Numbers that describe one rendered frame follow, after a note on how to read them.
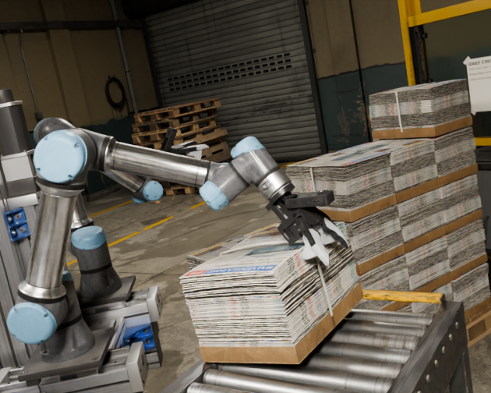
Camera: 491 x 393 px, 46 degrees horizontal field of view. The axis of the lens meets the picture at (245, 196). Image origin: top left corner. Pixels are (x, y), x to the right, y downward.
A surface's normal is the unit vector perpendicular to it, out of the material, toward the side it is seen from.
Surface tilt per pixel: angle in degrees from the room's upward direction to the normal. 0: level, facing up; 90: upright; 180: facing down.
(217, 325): 90
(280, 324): 90
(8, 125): 90
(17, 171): 90
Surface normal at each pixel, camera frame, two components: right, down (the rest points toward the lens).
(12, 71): 0.83, -0.04
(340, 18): -0.53, 0.26
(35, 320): -0.02, 0.32
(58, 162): 0.04, 0.07
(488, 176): -0.80, 0.25
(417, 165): 0.55, 0.06
